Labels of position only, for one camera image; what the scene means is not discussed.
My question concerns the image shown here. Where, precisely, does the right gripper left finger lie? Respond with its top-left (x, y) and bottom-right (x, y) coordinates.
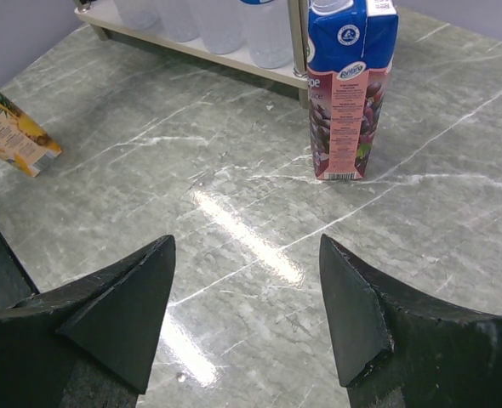
top-left (0, 235), bottom-right (176, 407)

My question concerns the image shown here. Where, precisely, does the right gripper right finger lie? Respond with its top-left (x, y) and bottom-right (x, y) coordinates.
top-left (319, 236), bottom-right (502, 407)

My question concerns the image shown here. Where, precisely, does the orange juice carton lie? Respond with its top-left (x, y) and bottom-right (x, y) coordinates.
top-left (0, 92), bottom-right (62, 178)

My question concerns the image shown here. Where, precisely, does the water bottle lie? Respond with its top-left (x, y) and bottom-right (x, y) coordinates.
top-left (155, 0), bottom-right (199, 43)
top-left (239, 0), bottom-right (293, 69)
top-left (189, 0), bottom-right (245, 55)
top-left (113, 0), bottom-right (158, 31)

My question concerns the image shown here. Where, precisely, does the white two-tier shelf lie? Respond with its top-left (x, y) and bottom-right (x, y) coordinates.
top-left (74, 1), bottom-right (308, 108)

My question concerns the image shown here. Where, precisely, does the grape juice carton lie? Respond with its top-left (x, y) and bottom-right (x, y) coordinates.
top-left (306, 0), bottom-right (399, 180)

